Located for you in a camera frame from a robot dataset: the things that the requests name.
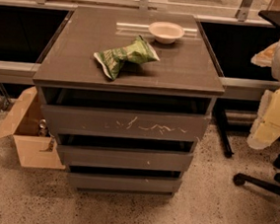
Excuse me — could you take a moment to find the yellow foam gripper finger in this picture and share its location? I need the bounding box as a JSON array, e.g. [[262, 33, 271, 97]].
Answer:
[[247, 89, 280, 150], [250, 42, 277, 67]]

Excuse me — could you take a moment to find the grey top drawer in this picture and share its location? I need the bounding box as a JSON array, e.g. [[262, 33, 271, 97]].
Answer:
[[41, 105, 211, 141]]

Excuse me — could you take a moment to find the grey drawer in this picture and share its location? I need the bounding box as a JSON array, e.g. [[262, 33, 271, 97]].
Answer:
[[68, 173, 181, 193], [57, 145, 193, 172], [41, 105, 211, 141]]

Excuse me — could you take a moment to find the grey drawer cabinet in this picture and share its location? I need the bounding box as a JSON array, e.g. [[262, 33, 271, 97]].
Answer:
[[22, 0, 232, 204]]

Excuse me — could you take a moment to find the grey bottom drawer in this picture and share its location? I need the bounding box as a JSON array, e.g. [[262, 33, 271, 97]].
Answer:
[[68, 173, 181, 193]]

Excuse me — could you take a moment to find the grey middle drawer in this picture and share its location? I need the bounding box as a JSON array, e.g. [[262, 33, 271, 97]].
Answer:
[[57, 145, 193, 172]]

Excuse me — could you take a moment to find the open cardboard box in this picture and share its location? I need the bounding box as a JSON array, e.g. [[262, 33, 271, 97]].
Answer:
[[0, 87, 65, 170]]

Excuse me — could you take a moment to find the black desk with legs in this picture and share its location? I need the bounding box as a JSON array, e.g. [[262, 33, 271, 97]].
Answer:
[[212, 11, 280, 158]]

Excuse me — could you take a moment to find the white paper bowl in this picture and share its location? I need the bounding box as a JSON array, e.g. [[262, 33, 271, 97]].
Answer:
[[148, 22, 184, 44]]

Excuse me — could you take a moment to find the green chip bag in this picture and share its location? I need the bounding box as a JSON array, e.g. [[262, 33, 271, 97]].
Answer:
[[93, 36, 160, 81]]

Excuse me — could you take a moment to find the metal can in box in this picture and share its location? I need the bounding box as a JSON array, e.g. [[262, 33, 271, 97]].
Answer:
[[38, 119, 48, 136]]

